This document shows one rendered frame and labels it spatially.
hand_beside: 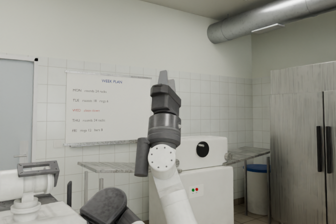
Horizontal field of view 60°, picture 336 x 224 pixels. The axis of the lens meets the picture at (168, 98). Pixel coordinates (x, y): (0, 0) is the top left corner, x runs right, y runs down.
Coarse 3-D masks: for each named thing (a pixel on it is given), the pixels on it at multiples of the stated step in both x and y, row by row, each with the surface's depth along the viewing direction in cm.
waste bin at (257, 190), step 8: (248, 168) 440; (256, 168) 438; (264, 168) 438; (248, 176) 440; (256, 176) 431; (264, 176) 427; (248, 184) 441; (256, 184) 431; (264, 184) 427; (248, 192) 442; (256, 192) 431; (264, 192) 427; (248, 200) 443; (256, 200) 431; (264, 200) 428; (248, 208) 444; (256, 208) 432; (264, 208) 428
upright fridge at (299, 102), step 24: (288, 72) 358; (312, 72) 333; (288, 96) 352; (312, 96) 328; (288, 120) 351; (312, 120) 327; (288, 144) 350; (312, 144) 326; (288, 168) 349; (312, 168) 325; (288, 192) 348; (312, 192) 324; (288, 216) 347; (312, 216) 324
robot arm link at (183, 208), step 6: (174, 204) 66; (180, 204) 66; (186, 204) 67; (168, 210) 66; (174, 210) 66; (180, 210) 66; (186, 210) 66; (168, 216) 66; (174, 216) 65; (180, 216) 65; (186, 216) 65; (192, 216) 66; (168, 222) 66; (174, 222) 65; (180, 222) 64; (186, 222) 64; (192, 222) 65
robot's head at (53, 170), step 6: (30, 162) 67; (36, 162) 68; (42, 162) 68; (48, 162) 69; (54, 162) 70; (18, 168) 65; (48, 168) 69; (54, 168) 68; (18, 174) 63; (24, 174) 64; (30, 174) 65; (36, 174) 65; (42, 174) 66; (54, 174) 69; (54, 180) 69; (54, 186) 70; (48, 192) 68
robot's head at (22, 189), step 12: (0, 180) 62; (12, 180) 63; (24, 180) 65; (36, 180) 67; (48, 180) 67; (0, 192) 62; (12, 192) 63; (24, 192) 65; (24, 204) 65; (36, 204) 67
